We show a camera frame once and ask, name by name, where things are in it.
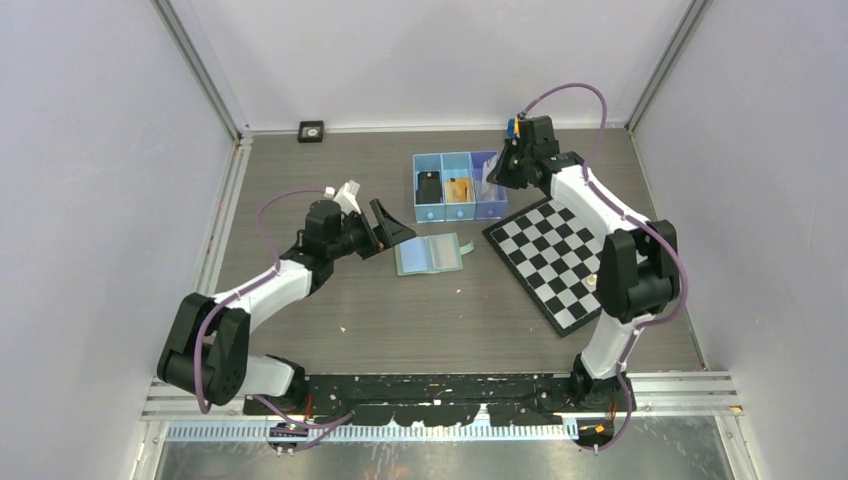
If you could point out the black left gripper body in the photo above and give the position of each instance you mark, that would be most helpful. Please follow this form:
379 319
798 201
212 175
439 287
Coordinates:
358 236

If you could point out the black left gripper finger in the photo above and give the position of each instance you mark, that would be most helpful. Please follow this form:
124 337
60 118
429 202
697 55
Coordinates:
393 232
381 215

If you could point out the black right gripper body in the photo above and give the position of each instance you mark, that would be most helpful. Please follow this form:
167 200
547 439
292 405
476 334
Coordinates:
510 170

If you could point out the white patterned card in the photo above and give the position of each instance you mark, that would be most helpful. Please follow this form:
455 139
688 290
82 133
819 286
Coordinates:
488 191

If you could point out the mint green card holder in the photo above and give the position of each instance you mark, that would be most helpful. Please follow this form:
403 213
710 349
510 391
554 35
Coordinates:
431 254

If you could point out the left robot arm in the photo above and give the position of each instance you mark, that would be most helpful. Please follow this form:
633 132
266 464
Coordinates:
206 353

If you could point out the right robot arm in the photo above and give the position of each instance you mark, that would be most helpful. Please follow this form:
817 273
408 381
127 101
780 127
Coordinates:
638 273

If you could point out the black card in tray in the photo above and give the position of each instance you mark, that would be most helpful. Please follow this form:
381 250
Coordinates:
429 190

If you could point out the orange card in tray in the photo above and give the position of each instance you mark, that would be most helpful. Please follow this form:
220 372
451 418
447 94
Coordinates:
458 190

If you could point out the blue yellow toy block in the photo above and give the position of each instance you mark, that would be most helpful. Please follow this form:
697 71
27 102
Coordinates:
511 127

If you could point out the blue three-compartment tray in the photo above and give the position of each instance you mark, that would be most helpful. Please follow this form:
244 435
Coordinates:
457 164

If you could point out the black white checkerboard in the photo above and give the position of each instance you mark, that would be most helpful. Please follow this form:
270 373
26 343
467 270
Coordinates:
553 257

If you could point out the small black square box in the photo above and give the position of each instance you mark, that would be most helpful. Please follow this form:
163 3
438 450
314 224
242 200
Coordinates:
310 131

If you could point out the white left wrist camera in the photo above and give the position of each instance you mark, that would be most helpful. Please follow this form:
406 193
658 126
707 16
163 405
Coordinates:
345 196

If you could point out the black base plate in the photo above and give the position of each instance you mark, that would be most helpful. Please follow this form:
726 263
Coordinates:
605 389

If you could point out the aluminium frame rail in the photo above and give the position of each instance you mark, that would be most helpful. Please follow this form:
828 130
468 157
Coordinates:
653 393

